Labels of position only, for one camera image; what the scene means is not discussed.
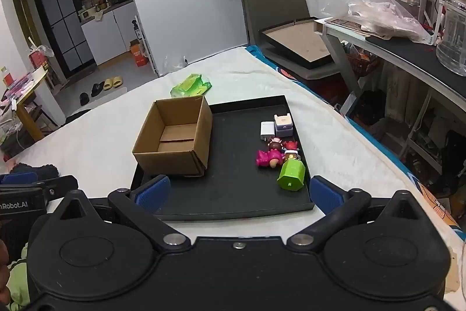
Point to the clear water jug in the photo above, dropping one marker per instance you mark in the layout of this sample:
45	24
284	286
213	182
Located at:
453	37

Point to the red basket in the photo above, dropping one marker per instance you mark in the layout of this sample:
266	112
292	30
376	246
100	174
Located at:
364	64

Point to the white floor cabinet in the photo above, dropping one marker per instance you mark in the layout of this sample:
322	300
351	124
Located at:
109	34

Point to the red-hat amber toy figure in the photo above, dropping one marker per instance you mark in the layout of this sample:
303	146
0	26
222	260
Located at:
291	149

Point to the yellow side table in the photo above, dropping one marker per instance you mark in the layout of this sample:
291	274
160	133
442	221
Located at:
31	103

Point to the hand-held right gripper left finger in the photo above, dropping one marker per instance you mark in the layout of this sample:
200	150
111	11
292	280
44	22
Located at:
153	193

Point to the black framed glass door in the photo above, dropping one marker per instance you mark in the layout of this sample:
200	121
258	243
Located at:
60	19

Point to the brown cardboard box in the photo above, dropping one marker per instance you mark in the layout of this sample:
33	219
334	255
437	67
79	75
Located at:
198	136

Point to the black fuzzy cloth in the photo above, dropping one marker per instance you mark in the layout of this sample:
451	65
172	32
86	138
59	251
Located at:
34	171

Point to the green cube toy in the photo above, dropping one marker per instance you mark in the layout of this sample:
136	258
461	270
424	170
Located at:
290	174

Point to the grey desk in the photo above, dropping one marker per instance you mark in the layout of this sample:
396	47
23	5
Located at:
404	67

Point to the person's left hand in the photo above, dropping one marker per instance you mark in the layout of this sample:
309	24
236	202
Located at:
3	267

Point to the black slipper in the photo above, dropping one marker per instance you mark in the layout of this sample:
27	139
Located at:
84	98
97	89

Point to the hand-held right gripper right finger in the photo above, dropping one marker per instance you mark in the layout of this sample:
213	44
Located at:
326	196

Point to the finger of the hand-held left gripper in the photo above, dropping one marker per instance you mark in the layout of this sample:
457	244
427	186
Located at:
60	185
18	178

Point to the green tissue packet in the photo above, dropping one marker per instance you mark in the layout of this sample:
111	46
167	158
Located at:
191	85

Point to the grey chair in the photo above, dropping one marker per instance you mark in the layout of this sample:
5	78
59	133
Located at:
271	1

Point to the black tray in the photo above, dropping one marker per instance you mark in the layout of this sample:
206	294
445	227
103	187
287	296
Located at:
236	165

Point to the white storage rack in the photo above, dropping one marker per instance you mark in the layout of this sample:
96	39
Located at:
426	136

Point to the black desk mat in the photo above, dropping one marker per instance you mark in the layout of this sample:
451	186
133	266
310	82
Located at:
411	54

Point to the yellow slipper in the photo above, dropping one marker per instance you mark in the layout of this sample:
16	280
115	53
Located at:
107	84
116	81

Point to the white charger plug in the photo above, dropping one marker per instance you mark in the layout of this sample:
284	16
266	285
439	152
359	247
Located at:
267	130

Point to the magenta toy figure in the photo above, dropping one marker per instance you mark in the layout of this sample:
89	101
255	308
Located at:
262	158

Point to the purple and beige toy box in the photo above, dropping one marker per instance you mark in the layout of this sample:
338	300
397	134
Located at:
284	125

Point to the black picture frame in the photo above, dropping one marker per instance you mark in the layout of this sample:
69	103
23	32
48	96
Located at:
295	39

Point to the red box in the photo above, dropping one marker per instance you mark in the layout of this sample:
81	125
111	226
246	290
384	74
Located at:
37	59

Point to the orange cardboard box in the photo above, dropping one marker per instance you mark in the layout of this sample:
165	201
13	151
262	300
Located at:
139	54

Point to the clear plastic bag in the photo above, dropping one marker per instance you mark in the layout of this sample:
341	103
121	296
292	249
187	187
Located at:
371	12

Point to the brown-haired doll figure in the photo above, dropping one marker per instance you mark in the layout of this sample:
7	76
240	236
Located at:
275	147

